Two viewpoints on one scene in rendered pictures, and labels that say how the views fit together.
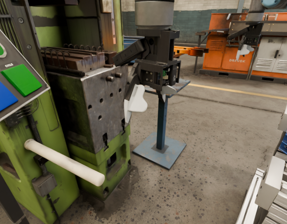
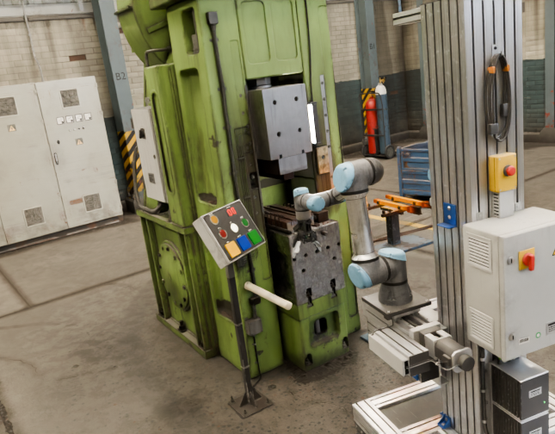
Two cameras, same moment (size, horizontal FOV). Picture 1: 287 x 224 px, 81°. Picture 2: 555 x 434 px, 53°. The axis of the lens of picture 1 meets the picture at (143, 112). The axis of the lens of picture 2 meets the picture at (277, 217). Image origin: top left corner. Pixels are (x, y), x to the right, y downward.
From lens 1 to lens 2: 2.45 m
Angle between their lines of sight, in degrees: 31
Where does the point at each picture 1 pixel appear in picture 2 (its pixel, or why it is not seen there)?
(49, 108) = (264, 259)
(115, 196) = (319, 370)
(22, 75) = (254, 235)
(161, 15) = (302, 216)
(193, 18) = not seen: outside the picture
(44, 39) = (268, 197)
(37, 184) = (248, 321)
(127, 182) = (338, 362)
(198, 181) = not seen: hidden behind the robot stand
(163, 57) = (305, 230)
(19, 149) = (241, 288)
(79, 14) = (300, 174)
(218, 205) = not seen: hidden behind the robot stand
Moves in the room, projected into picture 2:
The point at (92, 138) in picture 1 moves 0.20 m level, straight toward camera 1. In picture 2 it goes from (295, 288) to (292, 302)
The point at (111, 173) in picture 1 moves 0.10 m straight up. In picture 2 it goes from (317, 343) to (316, 328)
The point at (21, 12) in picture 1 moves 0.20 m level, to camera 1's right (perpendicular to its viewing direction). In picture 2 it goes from (255, 192) to (285, 192)
